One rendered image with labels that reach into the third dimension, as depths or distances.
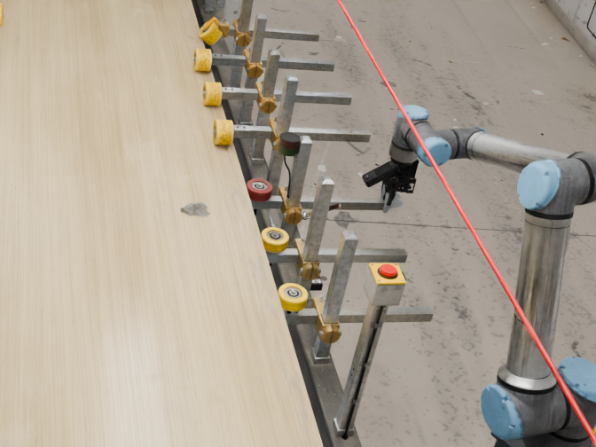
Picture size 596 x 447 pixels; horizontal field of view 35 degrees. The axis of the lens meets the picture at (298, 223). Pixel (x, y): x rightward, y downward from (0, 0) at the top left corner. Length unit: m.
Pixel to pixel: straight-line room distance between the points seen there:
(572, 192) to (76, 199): 1.35
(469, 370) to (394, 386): 0.35
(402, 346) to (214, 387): 1.72
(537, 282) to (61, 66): 1.85
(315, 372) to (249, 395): 0.42
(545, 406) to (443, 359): 1.36
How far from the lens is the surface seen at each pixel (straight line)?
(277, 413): 2.23
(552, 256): 2.40
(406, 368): 3.79
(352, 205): 3.04
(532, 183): 2.36
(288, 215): 2.91
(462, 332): 4.04
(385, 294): 2.16
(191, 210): 2.78
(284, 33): 3.81
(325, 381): 2.62
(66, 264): 2.56
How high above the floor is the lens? 2.51
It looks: 35 degrees down
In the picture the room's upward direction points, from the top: 12 degrees clockwise
